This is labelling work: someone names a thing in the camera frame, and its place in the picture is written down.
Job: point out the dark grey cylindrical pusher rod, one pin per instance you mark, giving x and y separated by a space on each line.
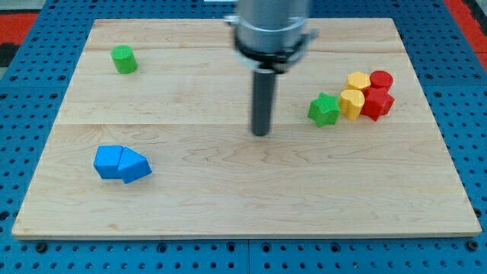
262 99

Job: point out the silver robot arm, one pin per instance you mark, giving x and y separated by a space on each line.
269 37

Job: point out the green star block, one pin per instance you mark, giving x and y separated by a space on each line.
324 110

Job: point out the yellow heart block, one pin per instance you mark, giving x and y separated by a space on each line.
351 103

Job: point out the yellow hexagon block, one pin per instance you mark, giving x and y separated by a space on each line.
357 81

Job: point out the red star block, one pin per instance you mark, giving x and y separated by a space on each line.
377 103

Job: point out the red cylinder block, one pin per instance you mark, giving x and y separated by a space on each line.
381 79

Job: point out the light wooden board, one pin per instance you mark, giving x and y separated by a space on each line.
186 109

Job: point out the green cylinder block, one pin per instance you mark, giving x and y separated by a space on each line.
124 59

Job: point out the blue triangular block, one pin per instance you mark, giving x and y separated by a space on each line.
132 166

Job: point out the blue cube block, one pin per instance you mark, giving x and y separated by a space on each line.
106 161

